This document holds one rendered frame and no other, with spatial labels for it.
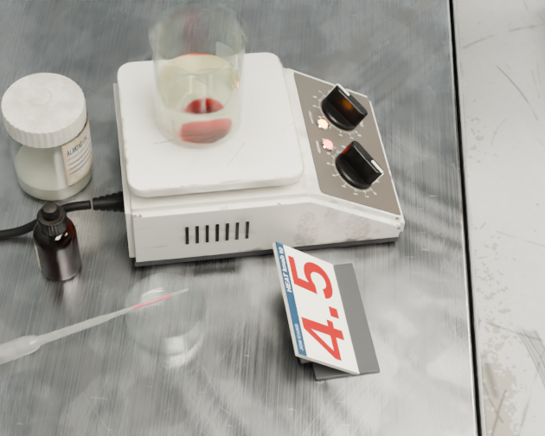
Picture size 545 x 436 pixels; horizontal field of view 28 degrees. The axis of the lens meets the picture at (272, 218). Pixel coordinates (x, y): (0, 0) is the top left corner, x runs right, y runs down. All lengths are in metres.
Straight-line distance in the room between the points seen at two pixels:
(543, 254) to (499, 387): 0.12
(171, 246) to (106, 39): 0.24
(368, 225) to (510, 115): 0.19
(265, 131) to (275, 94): 0.04
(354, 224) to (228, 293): 0.10
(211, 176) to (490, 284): 0.22
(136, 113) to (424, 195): 0.23
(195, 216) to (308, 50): 0.25
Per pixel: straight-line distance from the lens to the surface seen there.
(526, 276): 0.82
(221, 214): 0.74
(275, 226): 0.76
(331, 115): 0.81
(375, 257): 0.80
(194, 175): 0.73
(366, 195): 0.78
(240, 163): 0.73
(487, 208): 0.85
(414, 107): 0.90
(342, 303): 0.77
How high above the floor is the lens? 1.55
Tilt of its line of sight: 53 degrees down
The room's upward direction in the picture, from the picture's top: 5 degrees clockwise
